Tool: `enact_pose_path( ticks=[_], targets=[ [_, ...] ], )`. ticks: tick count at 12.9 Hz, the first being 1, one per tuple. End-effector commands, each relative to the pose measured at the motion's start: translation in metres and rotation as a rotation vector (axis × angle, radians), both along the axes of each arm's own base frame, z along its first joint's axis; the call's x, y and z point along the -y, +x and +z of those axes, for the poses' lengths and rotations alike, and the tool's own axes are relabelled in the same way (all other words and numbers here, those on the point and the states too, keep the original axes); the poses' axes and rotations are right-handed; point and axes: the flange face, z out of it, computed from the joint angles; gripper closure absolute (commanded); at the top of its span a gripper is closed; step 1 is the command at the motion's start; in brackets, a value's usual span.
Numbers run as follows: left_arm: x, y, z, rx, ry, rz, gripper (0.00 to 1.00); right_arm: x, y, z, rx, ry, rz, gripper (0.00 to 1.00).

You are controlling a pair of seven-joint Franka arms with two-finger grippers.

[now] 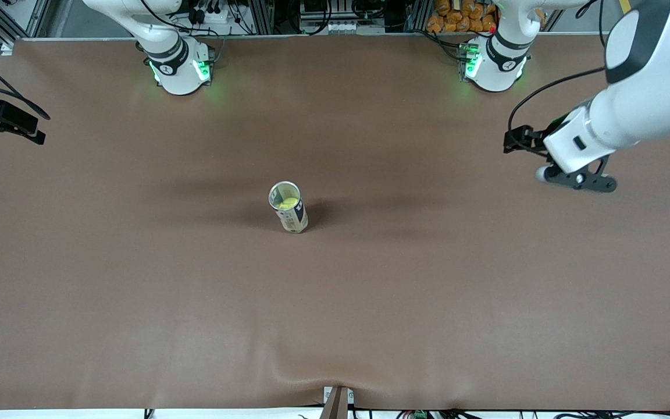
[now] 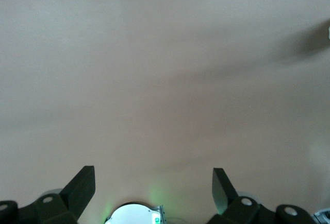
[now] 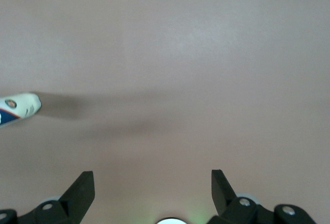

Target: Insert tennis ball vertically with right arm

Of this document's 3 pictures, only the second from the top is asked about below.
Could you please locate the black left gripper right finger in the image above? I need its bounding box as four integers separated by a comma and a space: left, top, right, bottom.
208, 167, 317, 224

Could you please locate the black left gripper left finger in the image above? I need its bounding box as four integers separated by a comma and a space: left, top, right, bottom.
0, 165, 96, 224

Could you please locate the brown table mat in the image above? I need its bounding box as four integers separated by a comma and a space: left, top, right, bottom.
0, 0, 330, 224

